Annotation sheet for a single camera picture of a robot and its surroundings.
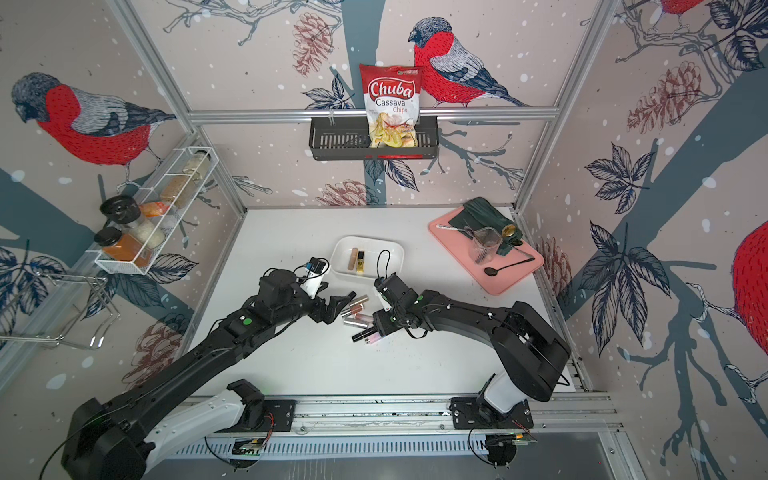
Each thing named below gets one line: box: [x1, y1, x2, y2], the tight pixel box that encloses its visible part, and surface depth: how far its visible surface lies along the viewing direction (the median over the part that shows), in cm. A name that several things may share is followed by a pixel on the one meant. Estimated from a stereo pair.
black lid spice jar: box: [100, 195, 165, 249], surface depth 65 cm
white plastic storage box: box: [330, 236, 405, 281], surface depth 106 cm
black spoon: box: [484, 257, 535, 277], surface depth 102 cm
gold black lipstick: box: [357, 250, 365, 274], surface depth 106 cm
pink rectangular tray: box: [428, 207, 545, 295], surface depth 106 cm
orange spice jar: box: [94, 227, 153, 268], surface depth 64 cm
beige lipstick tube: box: [348, 247, 359, 271], surface depth 106 cm
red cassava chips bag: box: [359, 64, 423, 148], surface depth 85 cm
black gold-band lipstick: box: [351, 327, 378, 343], surface depth 87 cm
